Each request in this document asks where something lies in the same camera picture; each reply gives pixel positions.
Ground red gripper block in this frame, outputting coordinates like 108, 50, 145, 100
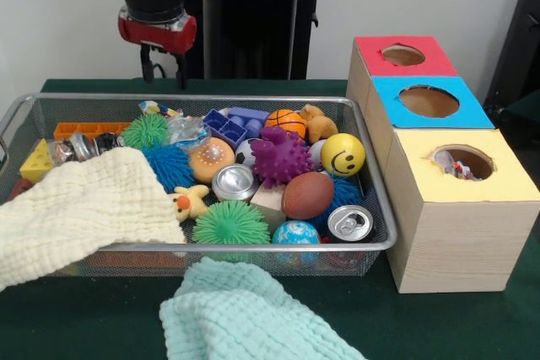
117, 8, 197, 89

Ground cream knitted cloth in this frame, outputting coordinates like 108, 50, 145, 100
0, 148, 186, 292

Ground mint green knitted cloth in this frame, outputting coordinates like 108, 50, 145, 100
160, 257, 364, 360

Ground white multicolour print cloth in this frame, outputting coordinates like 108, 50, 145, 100
447, 158, 478, 180

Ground wooden box with three holes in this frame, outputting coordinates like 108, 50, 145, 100
346, 35, 540, 295

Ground green spiky ball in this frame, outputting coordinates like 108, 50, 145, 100
192, 200, 272, 264
123, 114, 170, 150

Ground blue spiky ball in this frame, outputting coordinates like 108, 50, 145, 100
142, 142, 196, 194

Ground orange plastic tray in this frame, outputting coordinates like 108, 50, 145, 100
55, 121, 134, 140

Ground orange toy basketball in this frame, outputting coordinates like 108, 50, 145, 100
266, 110, 309, 138

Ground yellow duck plush toy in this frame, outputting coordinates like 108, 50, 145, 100
173, 185, 211, 221

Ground purple spiky ball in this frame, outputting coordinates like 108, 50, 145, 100
251, 126, 314, 187

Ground yellow cheese wedge toy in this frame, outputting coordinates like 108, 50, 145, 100
20, 138, 53, 184

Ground brown toy football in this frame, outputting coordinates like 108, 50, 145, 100
282, 172, 335, 220

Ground yellow smiley face ball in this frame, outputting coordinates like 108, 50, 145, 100
321, 133, 366, 178

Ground blue globe ball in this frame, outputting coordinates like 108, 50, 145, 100
273, 220, 321, 266

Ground silver drink can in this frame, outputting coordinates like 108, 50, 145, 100
327, 205, 374, 243

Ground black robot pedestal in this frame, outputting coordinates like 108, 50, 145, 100
187, 0, 340, 81

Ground shallow wire mesh bin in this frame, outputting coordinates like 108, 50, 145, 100
0, 93, 399, 278

